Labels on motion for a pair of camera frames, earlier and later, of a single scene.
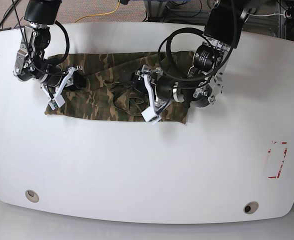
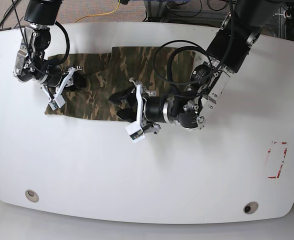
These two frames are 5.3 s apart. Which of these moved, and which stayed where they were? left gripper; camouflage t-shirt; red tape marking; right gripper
Moved: right gripper
Stayed: camouflage t-shirt; left gripper; red tape marking
